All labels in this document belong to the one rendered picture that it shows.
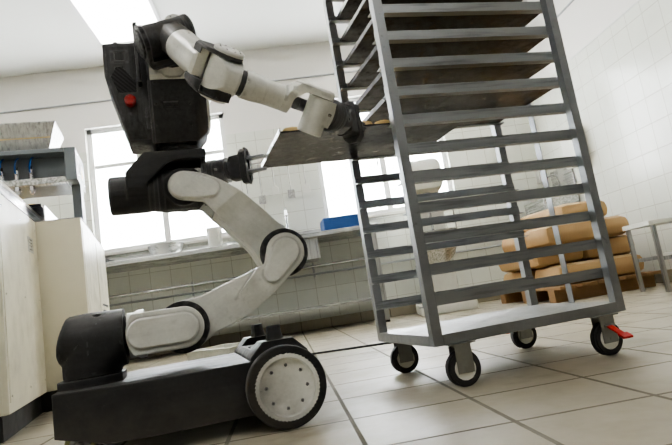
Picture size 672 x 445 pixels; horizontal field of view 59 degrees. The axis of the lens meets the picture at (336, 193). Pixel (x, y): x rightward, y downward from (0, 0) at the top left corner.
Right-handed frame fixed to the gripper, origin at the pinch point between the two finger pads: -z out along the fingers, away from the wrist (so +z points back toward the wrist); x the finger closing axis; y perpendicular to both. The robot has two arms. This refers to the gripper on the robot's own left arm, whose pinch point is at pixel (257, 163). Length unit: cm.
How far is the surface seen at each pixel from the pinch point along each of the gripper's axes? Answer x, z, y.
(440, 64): 17, -66, -5
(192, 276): -5, 218, 350
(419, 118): 0, -57, -10
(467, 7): 36, -78, 2
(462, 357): -70, -57, -14
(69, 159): 35, 111, 48
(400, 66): 17, -55, -11
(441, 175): -18, -60, -8
